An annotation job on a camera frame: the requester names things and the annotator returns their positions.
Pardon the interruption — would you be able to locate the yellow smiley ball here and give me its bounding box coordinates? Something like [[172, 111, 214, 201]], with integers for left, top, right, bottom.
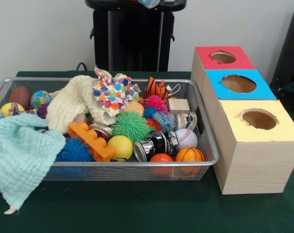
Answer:
[[107, 135, 134, 162]]

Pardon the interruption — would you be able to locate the cream waffle cloth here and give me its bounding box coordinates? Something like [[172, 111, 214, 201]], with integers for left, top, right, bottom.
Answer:
[[46, 74, 117, 133]]

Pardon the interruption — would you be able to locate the green spiky ball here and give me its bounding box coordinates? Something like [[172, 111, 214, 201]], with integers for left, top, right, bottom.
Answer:
[[112, 110, 153, 143]]

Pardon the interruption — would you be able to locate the white baseball toy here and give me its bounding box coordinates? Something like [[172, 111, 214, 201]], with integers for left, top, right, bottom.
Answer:
[[174, 128, 198, 150]]

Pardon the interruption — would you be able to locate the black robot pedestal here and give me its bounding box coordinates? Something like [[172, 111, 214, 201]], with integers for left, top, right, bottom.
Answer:
[[85, 0, 188, 72]]

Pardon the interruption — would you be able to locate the mint green cloth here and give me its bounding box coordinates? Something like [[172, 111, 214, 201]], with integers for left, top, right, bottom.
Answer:
[[0, 113, 67, 215]]

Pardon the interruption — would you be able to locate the orange basketball toy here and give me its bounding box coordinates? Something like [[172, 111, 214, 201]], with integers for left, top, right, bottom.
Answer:
[[175, 147, 205, 175]]

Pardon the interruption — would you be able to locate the red orange ball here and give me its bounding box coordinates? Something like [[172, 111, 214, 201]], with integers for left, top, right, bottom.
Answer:
[[149, 153, 174, 177]]

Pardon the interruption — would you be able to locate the polka dot paper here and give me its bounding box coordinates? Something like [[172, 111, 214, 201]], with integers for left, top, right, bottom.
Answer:
[[92, 64, 141, 117]]

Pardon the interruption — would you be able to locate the side table green cloth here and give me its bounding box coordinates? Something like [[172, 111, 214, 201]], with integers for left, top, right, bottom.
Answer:
[[273, 77, 294, 98]]

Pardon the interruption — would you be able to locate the dark green table cloth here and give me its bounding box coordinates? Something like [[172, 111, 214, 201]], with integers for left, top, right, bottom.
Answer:
[[0, 70, 294, 233]]

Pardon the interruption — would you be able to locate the clear mesh bin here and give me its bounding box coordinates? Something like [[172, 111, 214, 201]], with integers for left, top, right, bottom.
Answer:
[[0, 77, 220, 182]]

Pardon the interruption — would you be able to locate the blue spiky ball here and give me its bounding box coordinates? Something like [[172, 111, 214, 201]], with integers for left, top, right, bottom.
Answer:
[[55, 136, 96, 162]]

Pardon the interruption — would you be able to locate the orange toy brick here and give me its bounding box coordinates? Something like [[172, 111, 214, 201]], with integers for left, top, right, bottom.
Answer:
[[68, 121, 116, 162]]

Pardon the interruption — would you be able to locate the black floor stand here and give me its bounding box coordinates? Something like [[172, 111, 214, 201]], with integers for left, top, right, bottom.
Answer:
[[270, 4, 294, 90]]

